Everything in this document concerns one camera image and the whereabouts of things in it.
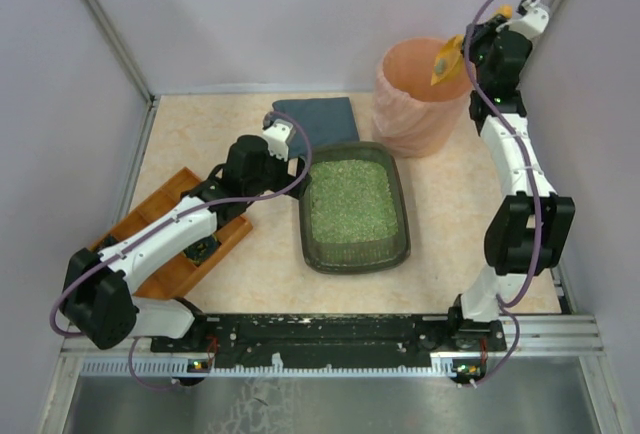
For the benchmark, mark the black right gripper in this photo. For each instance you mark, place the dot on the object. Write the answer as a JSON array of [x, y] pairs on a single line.
[[473, 42]]

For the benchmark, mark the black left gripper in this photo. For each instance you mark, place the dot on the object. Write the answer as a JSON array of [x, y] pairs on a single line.
[[296, 175]]

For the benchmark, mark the yellow plastic litter scoop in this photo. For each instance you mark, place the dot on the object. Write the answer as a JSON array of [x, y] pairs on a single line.
[[449, 59]]

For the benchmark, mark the dark green litter box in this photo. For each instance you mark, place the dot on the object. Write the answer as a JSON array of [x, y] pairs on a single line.
[[353, 217]]

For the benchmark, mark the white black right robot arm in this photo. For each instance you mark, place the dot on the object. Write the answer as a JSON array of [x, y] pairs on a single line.
[[529, 230]]

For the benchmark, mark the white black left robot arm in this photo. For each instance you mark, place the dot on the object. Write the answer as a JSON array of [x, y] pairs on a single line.
[[99, 297]]

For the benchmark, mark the dark teal folded cloth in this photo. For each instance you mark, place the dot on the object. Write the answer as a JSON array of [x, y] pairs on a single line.
[[326, 121]]

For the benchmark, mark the black coiled item in tray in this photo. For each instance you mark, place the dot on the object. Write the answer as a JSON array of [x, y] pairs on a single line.
[[201, 250]]

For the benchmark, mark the orange trash bin with bag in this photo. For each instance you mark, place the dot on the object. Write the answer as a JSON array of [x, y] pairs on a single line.
[[411, 116]]

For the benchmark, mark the orange compartment tray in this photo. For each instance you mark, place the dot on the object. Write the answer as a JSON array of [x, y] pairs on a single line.
[[178, 276]]

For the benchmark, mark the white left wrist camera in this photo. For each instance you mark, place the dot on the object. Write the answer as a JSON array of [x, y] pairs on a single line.
[[278, 134]]

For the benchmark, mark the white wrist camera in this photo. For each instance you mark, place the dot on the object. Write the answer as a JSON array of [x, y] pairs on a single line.
[[278, 134], [533, 20]]

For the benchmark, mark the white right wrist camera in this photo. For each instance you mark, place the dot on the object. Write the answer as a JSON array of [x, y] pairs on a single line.
[[533, 20]]

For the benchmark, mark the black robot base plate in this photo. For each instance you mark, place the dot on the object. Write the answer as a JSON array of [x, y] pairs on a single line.
[[339, 341]]

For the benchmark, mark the aluminium frame post left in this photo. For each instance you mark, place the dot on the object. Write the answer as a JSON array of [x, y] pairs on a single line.
[[119, 48]]

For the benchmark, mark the white slotted cable duct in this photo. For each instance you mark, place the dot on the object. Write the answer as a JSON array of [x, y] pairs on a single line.
[[161, 367]]

